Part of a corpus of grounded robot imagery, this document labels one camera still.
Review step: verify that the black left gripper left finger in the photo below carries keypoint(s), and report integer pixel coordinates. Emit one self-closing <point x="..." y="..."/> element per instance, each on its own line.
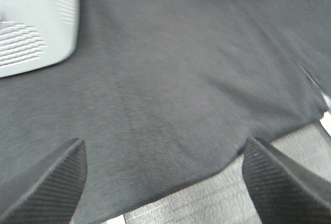
<point x="50" y="190"/>

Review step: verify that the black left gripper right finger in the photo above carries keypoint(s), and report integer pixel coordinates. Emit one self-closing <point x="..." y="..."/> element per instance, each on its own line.
<point x="282" y="190"/>

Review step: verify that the black table cover cloth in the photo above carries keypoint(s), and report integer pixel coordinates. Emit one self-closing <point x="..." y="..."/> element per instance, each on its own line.
<point x="165" y="93"/>

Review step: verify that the grey perforated plastic basket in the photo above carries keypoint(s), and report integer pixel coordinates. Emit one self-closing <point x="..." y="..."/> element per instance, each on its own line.
<point x="37" y="33"/>

